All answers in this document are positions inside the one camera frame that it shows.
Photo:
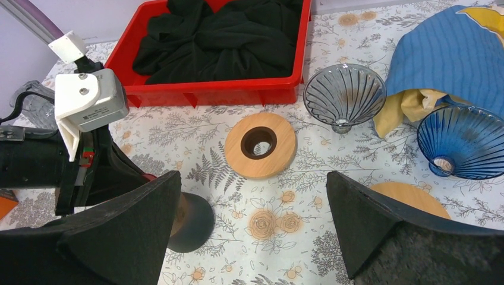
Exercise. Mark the clear glass carafe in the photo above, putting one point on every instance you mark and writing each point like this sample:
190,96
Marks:
39,111

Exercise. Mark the blue and yellow cloth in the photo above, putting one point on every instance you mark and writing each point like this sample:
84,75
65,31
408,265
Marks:
456,53

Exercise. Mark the blue glass dripper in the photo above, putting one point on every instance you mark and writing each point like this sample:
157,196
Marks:
462,141

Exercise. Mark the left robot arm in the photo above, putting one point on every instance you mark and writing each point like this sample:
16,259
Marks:
34,158

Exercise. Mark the orange coffee filter box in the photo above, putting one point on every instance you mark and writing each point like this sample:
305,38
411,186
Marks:
8,201

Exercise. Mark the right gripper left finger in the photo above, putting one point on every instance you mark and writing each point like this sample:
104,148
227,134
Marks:
121,241

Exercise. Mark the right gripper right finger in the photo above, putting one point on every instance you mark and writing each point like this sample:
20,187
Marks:
384,241

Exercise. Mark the wooden ring holder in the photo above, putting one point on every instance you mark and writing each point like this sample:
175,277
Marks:
260,146
412,196

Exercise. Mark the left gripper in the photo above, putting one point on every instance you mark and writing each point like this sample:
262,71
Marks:
101,171

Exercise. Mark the black cloth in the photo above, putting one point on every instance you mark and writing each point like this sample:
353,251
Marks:
242,40

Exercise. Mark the grey glass dripper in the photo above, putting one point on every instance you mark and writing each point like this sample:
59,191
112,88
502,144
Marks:
344,95

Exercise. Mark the red plastic bin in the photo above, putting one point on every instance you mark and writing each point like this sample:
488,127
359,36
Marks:
264,91

